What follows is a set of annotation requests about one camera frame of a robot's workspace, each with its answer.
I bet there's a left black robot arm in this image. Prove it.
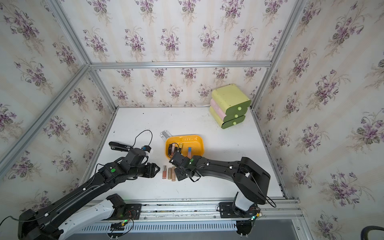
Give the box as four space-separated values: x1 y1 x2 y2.
18 148 160 240

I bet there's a beige lipstick tube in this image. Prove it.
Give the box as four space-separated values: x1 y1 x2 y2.
168 168 172 180

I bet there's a clear acrylic holder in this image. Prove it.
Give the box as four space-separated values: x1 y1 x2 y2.
160 130 172 142

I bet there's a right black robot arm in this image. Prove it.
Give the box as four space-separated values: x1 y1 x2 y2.
169 153 271 212

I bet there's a green pink drawer organizer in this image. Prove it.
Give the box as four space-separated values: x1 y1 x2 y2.
209 84 251 129

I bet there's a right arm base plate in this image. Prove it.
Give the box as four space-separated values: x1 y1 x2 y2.
216 202 262 220

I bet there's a rose lip gloss tube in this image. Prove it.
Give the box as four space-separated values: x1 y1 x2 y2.
162 166 168 180

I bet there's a black lipstick tube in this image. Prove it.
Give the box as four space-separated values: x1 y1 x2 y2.
168 144 173 156

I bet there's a tan lipstick tube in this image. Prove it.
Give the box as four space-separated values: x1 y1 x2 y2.
171 167 176 182

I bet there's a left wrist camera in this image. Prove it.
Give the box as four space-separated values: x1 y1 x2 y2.
142 145 152 155

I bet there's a yellow plastic storage box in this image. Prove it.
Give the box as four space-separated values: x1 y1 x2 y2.
165 135 205 160

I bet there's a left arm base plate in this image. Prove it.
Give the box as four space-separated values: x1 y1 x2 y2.
106 204 143 221

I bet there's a black stapler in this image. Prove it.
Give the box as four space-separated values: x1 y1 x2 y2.
109 142 132 152

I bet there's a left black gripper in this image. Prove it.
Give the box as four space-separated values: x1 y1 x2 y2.
127 162 163 180

